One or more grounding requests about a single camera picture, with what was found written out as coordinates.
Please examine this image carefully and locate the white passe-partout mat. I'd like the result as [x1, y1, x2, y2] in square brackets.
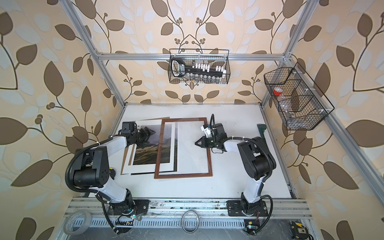
[121, 120, 178, 175]

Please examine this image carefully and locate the brown wooden picture frame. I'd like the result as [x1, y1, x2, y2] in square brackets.
[155, 118, 213, 179]

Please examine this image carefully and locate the mountain landscape photo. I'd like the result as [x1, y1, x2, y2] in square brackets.
[133, 123, 178, 171]

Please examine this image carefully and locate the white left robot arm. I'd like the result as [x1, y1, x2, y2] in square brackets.
[65, 122, 156, 216]

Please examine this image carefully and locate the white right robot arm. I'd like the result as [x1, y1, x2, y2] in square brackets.
[195, 123, 276, 218]

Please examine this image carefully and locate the brown cardboard backing board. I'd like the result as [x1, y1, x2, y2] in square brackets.
[121, 119, 163, 175]

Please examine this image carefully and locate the black socket set holder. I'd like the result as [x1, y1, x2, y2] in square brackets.
[168, 58, 228, 78]

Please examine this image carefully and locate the red capped clear container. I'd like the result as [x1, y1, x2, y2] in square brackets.
[273, 87, 284, 98]

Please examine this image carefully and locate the clear tape roll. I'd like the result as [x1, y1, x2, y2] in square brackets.
[63, 210, 92, 236]

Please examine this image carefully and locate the yellow black tape measure right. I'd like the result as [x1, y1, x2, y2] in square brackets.
[290, 222, 310, 240]

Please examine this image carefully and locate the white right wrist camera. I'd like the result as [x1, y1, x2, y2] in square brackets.
[201, 124, 212, 138]

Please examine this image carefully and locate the black wire basket back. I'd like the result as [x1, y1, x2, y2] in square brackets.
[168, 48, 231, 84]

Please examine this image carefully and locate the black wire basket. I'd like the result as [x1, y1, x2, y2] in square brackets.
[264, 63, 335, 131]
[168, 48, 231, 84]

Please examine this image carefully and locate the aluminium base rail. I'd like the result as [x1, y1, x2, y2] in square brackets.
[59, 196, 313, 230]

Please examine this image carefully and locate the metal ring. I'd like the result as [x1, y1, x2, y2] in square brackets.
[180, 209, 201, 234]

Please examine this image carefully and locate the aluminium cage frame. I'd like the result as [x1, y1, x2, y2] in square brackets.
[60, 1, 384, 204]

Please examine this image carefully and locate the black wire basket right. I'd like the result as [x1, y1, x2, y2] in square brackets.
[264, 63, 335, 131]

